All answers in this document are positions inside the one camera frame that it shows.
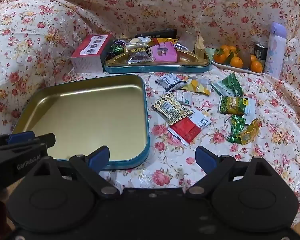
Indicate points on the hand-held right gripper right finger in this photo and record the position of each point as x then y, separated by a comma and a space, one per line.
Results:
204, 158

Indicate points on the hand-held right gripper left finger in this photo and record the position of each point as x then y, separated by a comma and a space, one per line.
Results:
98, 158

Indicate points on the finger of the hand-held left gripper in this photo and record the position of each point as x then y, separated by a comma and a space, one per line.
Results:
46, 139
18, 138

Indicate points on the red and white snack packet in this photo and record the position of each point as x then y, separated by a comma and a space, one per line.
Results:
187, 130

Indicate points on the gold foil candy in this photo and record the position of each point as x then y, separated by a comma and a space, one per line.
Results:
250, 132

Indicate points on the green pea snack packet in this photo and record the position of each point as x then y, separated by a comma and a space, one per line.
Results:
232, 105

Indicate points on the brown patterned snack packet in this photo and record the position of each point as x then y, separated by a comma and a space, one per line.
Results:
170, 108

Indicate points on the white and orange snack packet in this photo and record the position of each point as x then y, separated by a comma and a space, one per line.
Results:
187, 98

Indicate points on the slim white snack packet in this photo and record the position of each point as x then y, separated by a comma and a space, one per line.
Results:
251, 110

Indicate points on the black and white snack packet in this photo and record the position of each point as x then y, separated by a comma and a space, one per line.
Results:
170, 81

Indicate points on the blue tin tray with snacks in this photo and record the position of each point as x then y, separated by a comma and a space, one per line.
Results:
152, 68

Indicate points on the yellow and silver snack packet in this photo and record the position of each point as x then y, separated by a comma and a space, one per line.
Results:
197, 87

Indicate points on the green and white leaf packet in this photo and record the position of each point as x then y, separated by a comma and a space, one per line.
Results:
228, 85

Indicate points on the pale green fruit plate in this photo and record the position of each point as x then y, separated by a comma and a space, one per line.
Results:
221, 66

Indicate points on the red and white carton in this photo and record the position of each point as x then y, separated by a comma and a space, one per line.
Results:
88, 51

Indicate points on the pile of tangerines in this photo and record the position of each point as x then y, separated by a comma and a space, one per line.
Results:
236, 62

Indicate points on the small green foil candy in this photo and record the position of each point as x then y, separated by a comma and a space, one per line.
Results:
118, 48

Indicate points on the pink snack packet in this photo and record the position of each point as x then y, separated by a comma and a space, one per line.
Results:
163, 52

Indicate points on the brown paper snack packet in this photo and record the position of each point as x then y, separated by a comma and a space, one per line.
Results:
199, 45

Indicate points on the yellow label walnut packet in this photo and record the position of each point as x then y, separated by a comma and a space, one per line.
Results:
137, 50

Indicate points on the clear plastic snack packet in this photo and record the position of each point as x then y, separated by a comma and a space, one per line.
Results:
186, 42

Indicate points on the dark coffee can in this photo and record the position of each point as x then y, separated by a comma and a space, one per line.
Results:
261, 53

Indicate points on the cream white candy packet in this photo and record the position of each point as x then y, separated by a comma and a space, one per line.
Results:
137, 40

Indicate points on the red and yellow snack packet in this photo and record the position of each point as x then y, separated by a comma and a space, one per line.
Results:
165, 40

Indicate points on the purple and white thermos bottle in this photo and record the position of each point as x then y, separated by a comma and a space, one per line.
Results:
275, 50

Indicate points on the black remote control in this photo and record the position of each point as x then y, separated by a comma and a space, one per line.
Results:
160, 33

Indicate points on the floral tablecloth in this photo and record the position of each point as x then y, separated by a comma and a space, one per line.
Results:
165, 5

